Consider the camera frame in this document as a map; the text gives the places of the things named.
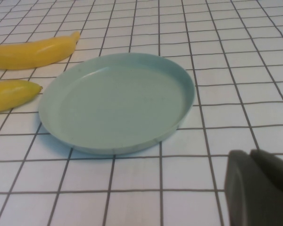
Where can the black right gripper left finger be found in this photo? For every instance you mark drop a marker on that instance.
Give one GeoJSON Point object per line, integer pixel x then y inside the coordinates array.
{"type": "Point", "coordinates": [245, 193]}

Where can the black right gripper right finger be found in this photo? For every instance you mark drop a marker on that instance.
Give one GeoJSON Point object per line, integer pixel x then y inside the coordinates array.
{"type": "Point", "coordinates": [276, 174]}

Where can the yellow banana with long stem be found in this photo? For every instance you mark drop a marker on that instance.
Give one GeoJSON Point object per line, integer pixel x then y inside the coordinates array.
{"type": "Point", "coordinates": [33, 51]}

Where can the yellow banana with green tip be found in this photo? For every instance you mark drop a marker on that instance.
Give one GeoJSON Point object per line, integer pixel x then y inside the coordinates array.
{"type": "Point", "coordinates": [9, 94]}

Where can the light blue round plate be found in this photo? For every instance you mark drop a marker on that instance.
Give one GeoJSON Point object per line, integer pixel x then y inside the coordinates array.
{"type": "Point", "coordinates": [120, 106]}

